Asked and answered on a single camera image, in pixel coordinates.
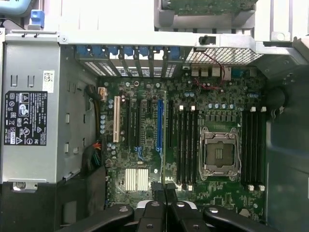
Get silver finned chipset heatsink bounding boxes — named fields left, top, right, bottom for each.
left=125, top=168, right=149, bottom=192

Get RAM slot black latches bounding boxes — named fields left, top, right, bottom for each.
left=242, top=110, right=249, bottom=187
left=183, top=107, right=189, bottom=190
left=253, top=110, right=260, bottom=187
left=194, top=108, right=200, bottom=187

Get green motherboard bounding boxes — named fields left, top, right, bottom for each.
left=98, top=64, right=267, bottom=219

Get green circuit board card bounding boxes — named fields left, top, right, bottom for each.
left=171, top=0, right=252, bottom=15

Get blue expansion slot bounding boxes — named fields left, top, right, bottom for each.
left=156, top=100, right=164, bottom=151

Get black expansion slot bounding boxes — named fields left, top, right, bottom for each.
left=135, top=98, right=142, bottom=148
left=167, top=100, right=174, bottom=148
left=125, top=98, right=132, bottom=148

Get black round case hinge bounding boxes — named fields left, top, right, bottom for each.
left=265, top=86, right=287, bottom=116

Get black intrusion switch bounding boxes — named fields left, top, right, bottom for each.
left=197, top=34, right=216, bottom=46

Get light blue plastic object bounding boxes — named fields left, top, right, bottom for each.
left=0, top=0, right=33, bottom=17

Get white expansion slot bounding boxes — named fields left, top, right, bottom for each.
left=112, top=96, right=121, bottom=143

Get black power supply label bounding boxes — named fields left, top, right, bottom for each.
left=3, top=90, right=48, bottom=146

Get white barcode sticker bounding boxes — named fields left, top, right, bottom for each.
left=43, top=70, right=56, bottom=93

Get grey metal PC case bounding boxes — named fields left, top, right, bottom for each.
left=0, top=26, right=309, bottom=232

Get metal CPU socket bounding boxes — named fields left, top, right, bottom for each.
left=198, top=126, right=242, bottom=181

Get black sleeved wire bundle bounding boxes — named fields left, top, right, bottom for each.
left=81, top=142, right=103, bottom=173

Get thin red wire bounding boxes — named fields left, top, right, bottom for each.
left=193, top=51, right=227, bottom=92

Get grey power supply unit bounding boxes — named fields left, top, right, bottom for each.
left=0, top=30, right=61, bottom=185

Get black and yellow wire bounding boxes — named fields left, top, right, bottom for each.
left=84, top=84, right=102, bottom=102

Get RAM slot white latches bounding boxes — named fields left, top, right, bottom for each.
left=188, top=105, right=195, bottom=191
left=177, top=105, right=183, bottom=191
left=258, top=106, right=266, bottom=192
left=247, top=106, right=254, bottom=192

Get blue plastic case latch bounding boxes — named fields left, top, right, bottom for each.
left=30, top=9, right=46, bottom=29

